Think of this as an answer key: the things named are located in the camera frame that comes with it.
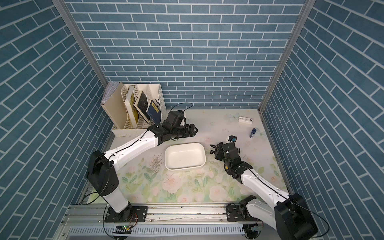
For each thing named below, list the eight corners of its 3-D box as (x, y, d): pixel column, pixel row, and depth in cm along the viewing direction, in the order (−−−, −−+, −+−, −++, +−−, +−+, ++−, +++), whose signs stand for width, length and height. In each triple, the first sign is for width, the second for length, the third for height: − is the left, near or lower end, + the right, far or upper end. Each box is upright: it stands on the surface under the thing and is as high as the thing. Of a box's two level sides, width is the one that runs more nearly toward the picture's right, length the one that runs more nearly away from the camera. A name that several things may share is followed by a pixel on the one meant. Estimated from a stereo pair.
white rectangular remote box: (237, 121, 117) (238, 118, 115) (238, 118, 119) (239, 115, 117) (251, 124, 115) (252, 122, 113) (251, 121, 117) (253, 118, 115)
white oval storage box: (166, 173, 89) (164, 169, 84) (166, 150, 99) (165, 145, 94) (206, 169, 91) (206, 164, 86) (202, 146, 101) (203, 141, 96)
